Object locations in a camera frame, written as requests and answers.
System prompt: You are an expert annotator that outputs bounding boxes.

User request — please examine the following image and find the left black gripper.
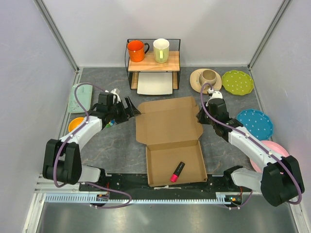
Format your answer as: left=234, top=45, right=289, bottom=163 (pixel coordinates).
left=108, top=97, right=140, bottom=125

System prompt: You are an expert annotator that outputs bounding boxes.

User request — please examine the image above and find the brown cardboard paper box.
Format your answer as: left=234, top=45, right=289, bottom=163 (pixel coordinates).
left=136, top=97, right=207, bottom=187

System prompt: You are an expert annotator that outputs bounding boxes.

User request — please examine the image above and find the pink marker pen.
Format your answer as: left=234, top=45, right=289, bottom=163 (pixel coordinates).
left=170, top=162, right=185, bottom=183

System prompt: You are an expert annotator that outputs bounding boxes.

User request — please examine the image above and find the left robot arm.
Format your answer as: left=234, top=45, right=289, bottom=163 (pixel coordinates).
left=42, top=92, right=141, bottom=184

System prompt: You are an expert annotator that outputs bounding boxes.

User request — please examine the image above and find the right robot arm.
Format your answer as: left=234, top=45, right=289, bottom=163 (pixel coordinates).
left=197, top=98, right=305, bottom=207

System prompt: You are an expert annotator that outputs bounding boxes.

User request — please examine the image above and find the rainbow flower toy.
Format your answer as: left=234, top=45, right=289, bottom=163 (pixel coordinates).
left=105, top=120, right=115, bottom=128

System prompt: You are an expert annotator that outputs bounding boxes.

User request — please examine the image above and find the beige saucer plate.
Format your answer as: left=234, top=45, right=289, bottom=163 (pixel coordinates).
left=190, top=68, right=222, bottom=92

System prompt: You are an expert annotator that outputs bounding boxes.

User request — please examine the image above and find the white square plate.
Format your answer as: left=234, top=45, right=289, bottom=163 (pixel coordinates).
left=137, top=72, right=173, bottom=95

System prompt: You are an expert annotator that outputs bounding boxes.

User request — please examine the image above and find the beige ceramic cup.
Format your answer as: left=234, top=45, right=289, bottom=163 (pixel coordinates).
left=199, top=69, right=217, bottom=86

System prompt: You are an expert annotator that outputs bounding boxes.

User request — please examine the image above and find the green dotted plate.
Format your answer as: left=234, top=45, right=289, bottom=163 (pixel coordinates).
left=222, top=70, right=254, bottom=96

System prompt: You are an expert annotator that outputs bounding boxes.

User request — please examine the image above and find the mint green tray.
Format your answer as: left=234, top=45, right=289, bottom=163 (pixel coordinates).
left=68, top=84, right=93, bottom=114

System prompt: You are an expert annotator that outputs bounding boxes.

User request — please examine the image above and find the orange bowl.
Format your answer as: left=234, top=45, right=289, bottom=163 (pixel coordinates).
left=68, top=117, right=84, bottom=133

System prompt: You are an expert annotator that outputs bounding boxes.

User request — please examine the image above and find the blue dotted plate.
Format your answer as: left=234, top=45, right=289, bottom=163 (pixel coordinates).
left=237, top=109, right=274, bottom=141

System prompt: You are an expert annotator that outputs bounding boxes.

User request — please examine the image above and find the orange mug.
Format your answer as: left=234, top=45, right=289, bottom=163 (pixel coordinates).
left=127, top=40, right=150, bottom=62

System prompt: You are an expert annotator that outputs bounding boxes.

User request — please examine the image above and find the light green mug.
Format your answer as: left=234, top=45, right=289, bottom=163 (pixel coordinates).
left=153, top=38, right=170, bottom=64

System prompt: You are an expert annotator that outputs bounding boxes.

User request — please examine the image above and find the pink plate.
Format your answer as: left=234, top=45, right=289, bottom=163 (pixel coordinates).
left=250, top=140, right=289, bottom=173

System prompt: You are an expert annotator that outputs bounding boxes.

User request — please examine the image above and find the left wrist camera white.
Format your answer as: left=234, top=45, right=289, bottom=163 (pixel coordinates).
left=105, top=88, right=121, bottom=103

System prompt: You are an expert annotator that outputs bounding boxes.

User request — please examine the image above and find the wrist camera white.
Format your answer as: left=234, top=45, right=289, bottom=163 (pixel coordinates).
left=105, top=88, right=121, bottom=103
left=207, top=89, right=223, bottom=100

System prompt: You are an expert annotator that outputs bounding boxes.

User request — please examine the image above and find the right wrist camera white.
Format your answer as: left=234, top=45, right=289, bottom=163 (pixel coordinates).
left=207, top=89, right=223, bottom=100

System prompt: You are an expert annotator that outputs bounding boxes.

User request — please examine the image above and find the black wire shelf rack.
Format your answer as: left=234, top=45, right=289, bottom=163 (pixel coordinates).
left=124, top=38, right=181, bottom=90

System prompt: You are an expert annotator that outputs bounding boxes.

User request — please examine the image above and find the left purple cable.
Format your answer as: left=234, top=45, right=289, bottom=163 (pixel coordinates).
left=53, top=83, right=107, bottom=188

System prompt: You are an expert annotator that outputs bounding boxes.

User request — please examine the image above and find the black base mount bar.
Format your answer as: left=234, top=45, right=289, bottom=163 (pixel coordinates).
left=79, top=172, right=243, bottom=201

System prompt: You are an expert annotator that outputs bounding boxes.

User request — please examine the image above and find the white cable duct rail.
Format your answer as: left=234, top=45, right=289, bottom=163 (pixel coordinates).
left=45, top=193, right=241, bottom=205

